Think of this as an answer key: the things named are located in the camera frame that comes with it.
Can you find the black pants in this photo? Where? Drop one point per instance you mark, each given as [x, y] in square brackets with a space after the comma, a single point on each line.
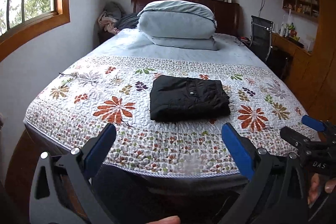
[181, 99]

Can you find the right hand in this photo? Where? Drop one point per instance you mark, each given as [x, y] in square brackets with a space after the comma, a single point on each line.
[316, 186]

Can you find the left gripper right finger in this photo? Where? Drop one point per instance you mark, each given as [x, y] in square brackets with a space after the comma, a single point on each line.
[276, 189]

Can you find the floral quilted bedspread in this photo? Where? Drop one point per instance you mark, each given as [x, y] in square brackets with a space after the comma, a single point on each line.
[97, 90]

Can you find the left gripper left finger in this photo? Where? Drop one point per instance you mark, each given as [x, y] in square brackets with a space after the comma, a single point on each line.
[49, 200]

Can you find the wooden desk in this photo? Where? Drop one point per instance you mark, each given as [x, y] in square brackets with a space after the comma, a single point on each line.
[311, 76]

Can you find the pile of clothes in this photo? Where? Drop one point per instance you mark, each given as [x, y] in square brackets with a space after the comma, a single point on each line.
[113, 19]

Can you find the light blue pillow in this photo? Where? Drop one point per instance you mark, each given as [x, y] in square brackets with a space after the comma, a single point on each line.
[191, 44]

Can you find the black office chair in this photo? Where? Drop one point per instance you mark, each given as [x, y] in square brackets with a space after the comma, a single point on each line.
[261, 37]

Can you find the light blue bed sheet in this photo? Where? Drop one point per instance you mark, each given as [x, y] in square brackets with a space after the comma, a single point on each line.
[132, 42]

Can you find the dark wooden headboard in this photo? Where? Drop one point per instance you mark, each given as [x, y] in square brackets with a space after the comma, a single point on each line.
[226, 14]

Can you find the left hand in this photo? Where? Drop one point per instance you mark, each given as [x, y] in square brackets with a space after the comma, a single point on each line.
[168, 220]

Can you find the light blue folded duvet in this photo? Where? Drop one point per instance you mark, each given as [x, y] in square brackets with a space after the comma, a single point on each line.
[177, 19]

